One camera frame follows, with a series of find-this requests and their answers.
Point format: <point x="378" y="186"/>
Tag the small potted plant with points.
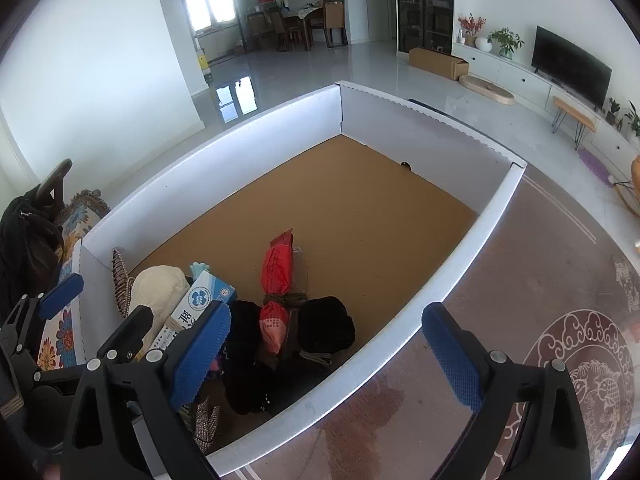
<point x="612" y="110"/>

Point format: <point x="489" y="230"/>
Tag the dark glass display cabinet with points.
<point x="422" y="5"/>

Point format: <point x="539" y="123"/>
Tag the blue white medicine box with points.
<point x="200" y="300"/>

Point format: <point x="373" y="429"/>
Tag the silver claw hair clip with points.
<point x="120" y="280"/>

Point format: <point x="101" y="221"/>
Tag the black television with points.
<point x="570" y="67"/>

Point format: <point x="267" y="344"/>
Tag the bright window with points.
<point x="210" y="5"/>

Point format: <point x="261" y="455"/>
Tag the black bag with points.
<point x="25" y="245"/>

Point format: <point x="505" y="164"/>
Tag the oval wooden scratch board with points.
<point x="487" y="90"/>

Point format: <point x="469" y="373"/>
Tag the black velvet pouch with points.
<point x="325" y="325"/>

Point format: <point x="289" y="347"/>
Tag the white television cabinet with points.
<point x="530" y="85"/>

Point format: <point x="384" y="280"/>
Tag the clear eyeglasses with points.
<point x="299" y="250"/>

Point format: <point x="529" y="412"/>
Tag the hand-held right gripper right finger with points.
<point x="450" y="355"/>

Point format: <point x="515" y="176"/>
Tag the white cardboard box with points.
<point x="300" y="120"/>

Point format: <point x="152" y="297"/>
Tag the gold rhinestone hair clip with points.
<point x="202" y="430"/>

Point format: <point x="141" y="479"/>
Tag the brown patterned desktop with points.
<point x="500" y="285"/>

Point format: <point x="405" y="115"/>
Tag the green leafy potted plant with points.
<point x="506" y="40"/>

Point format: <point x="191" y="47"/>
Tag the brown cardboard box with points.
<point x="437" y="62"/>

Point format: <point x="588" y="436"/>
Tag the orange lounge chair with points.
<point x="636" y="180"/>

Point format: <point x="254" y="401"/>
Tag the wooden dining table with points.
<point x="305" y="15"/>

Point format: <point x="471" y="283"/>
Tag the red snack packet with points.
<point x="275" y="275"/>

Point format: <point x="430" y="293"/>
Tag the dark dining chair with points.
<point x="278" y="25"/>
<point x="335" y="20"/>
<point x="259" y="27"/>

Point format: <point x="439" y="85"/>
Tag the round white vase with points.
<point x="483" y="44"/>

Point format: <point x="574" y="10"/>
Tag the purple floor mat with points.
<point x="595" y="166"/>

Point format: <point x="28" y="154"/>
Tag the floral chair cushion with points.
<point x="75" y="220"/>

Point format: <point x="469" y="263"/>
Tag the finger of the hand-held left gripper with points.
<point x="60" y="294"/>
<point x="130" y="332"/>

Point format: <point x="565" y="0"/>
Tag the black velvet pouch beaded trim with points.
<point x="247" y="360"/>

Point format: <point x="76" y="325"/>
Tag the curved wooden chair back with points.
<point x="55" y="177"/>

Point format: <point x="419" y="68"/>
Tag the cream knitted pouch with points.
<point x="155" y="295"/>

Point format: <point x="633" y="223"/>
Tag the large potted plant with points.
<point x="634" y="120"/>

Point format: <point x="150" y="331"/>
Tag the vase with red flowers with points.
<point x="470" y="27"/>

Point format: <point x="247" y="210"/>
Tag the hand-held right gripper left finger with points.
<point x="200" y="355"/>

